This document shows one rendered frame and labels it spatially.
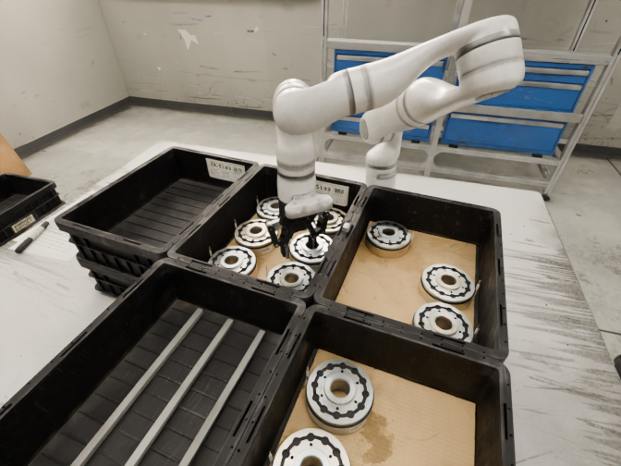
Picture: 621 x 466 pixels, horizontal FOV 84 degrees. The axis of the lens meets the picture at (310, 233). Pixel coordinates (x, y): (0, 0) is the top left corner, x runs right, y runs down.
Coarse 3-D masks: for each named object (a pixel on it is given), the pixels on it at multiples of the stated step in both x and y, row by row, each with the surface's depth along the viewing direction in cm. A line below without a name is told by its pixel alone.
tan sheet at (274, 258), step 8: (256, 216) 91; (280, 232) 86; (304, 232) 86; (232, 240) 84; (288, 248) 82; (256, 256) 79; (264, 256) 79; (272, 256) 79; (280, 256) 79; (264, 264) 77; (272, 264) 77; (264, 272) 75
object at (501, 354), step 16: (368, 192) 82; (400, 192) 82; (480, 208) 77; (352, 224) 72; (496, 224) 73; (496, 240) 68; (336, 256) 65; (496, 256) 65; (496, 272) 62; (320, 288) 58; (496, 288) 58; (320, 304) 56; (336, 304) 56; (496, 304) 56; (384, 320) 53; (496, 320) 54; (432, 336) 51; (448, 336) 51; (496, 336) 52; (480, 352) 49; (496, 352) 49
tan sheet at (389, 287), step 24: (432, 240) 84; (456, 240) 84; (360, 264) 77; (384, 264) 77; (408, 264) 77; (432, 264) 77; (456, 264) 77; (360, 288) 72; (384, 288) 72; (408, 288) 72; (384, 312) 67; (408, 312) 67
